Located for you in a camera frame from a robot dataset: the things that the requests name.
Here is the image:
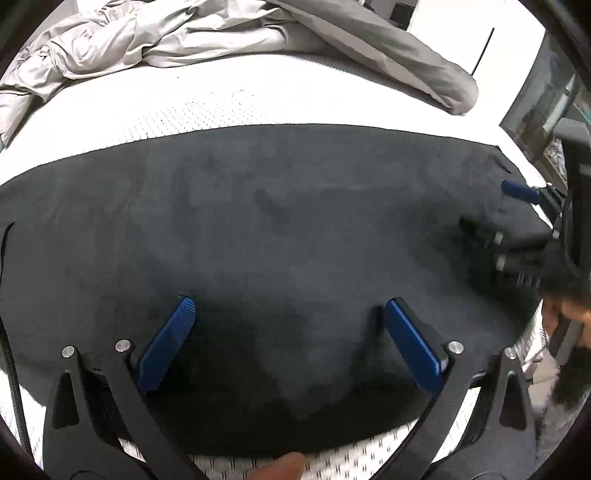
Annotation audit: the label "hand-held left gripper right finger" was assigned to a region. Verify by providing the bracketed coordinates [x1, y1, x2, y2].
[383, 298, 541, 480]

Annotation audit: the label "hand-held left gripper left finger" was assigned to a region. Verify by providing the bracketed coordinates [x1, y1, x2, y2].
[44, 295, 199, 480]

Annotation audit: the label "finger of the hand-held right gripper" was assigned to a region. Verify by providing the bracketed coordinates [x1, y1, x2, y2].
[459, 215, 559, 291]
[501, 180, 568, 209]

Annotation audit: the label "black pants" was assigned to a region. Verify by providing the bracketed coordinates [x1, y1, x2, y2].
[0, 122, 555, 457]

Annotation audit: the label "person's right forearm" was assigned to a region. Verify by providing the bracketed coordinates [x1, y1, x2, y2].
[549, 351, 591, 414]

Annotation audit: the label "person's right hand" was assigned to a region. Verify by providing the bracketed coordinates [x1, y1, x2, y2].
[540, 295, 591, 354]

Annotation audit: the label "person's left hand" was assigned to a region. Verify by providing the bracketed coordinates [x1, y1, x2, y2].
[247, 451, 306, 480]

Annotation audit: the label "dark cluttered shelf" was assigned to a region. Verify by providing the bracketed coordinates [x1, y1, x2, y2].
[501, 34, 591, 185]

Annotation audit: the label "white perforated panel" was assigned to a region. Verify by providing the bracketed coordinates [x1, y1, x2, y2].
[519, 318, 557, 386]

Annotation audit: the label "white wardrobe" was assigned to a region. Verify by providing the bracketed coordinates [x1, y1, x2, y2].
[406, 0, 548, 134]

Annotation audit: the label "white honeycomb mattress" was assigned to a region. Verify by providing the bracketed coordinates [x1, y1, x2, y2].
[0, 48, 568, 480]

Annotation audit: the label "grey duvet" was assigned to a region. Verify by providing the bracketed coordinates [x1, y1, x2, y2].
[0, 0, 478, 148]

